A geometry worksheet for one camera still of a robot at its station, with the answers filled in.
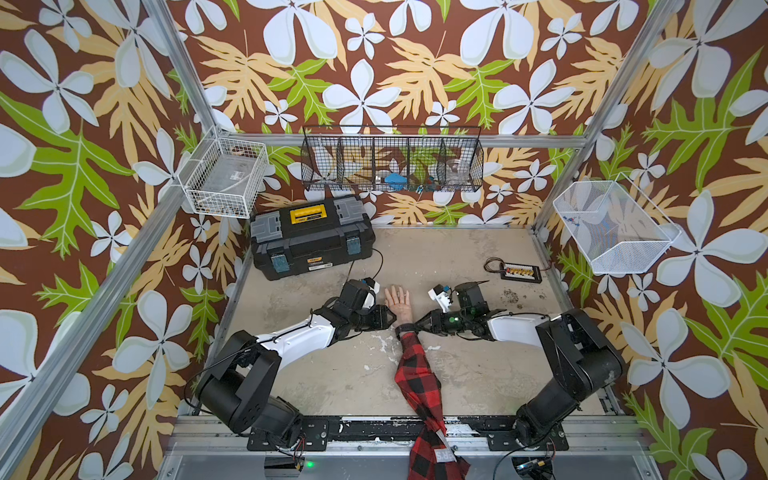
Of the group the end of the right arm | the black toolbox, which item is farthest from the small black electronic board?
the black toolbox

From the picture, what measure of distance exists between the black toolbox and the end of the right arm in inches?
14.2

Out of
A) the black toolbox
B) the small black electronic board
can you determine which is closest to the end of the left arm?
the black toolbox

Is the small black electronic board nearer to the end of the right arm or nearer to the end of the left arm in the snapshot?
the end of the right arm

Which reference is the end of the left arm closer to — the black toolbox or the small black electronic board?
the black toolbox

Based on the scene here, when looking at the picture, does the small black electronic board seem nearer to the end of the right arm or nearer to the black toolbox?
the end of the right arm

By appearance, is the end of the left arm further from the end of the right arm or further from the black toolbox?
the black toolbox

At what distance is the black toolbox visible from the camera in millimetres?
952

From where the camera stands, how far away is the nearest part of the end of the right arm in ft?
2.36
